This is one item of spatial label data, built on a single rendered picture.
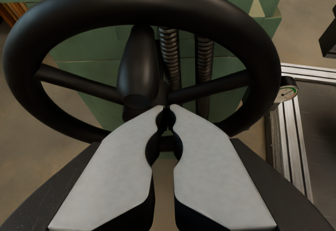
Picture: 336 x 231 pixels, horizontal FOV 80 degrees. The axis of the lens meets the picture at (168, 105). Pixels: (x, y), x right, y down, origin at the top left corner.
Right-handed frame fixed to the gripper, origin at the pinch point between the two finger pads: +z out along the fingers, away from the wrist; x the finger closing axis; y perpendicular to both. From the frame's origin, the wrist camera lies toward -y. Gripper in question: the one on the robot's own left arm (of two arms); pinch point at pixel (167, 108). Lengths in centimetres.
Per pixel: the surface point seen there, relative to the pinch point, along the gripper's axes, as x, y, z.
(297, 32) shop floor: 92, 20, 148
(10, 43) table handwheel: -11.6, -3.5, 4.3
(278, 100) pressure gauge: 23.1, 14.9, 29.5
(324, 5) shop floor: 124, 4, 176
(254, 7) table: 10.4, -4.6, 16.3
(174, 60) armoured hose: 0.5, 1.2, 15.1
